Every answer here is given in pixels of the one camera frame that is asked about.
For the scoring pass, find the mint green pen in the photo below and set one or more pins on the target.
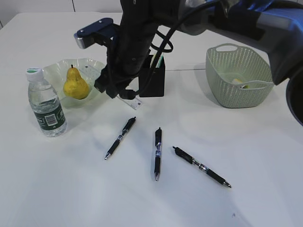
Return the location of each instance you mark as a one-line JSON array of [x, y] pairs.
[[159, 61]]

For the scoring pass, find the frosted green wavy plate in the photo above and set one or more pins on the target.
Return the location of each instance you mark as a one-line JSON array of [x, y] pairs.
[[56, 74]]

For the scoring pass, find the yellow pear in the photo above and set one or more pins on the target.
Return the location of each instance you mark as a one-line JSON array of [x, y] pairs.
[[75, 86]]

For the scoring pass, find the black pen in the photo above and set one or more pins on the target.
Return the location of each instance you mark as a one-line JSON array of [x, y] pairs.
[[124, 131], [182, 154], [158, 145]]

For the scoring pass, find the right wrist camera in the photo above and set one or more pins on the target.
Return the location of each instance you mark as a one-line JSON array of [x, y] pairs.
[[102, 32]]

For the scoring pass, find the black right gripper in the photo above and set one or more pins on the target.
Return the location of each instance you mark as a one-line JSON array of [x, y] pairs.
[[115, 80]]

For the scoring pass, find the green woven plastic basket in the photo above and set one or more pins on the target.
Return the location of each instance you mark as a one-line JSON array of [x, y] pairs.
[[226, 62]]

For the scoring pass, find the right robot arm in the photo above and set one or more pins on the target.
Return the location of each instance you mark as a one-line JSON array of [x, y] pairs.
[[272, 26]]

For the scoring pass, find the black square pen holder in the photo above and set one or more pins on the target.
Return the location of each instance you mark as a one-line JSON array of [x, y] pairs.
[[156, 87]]

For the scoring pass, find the clear plastic ruler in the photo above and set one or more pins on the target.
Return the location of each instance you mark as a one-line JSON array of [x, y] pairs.
[[132, 102]]

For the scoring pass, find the clear plastic water bottle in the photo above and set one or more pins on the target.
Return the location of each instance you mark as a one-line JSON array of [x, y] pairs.
[[45, 104]]

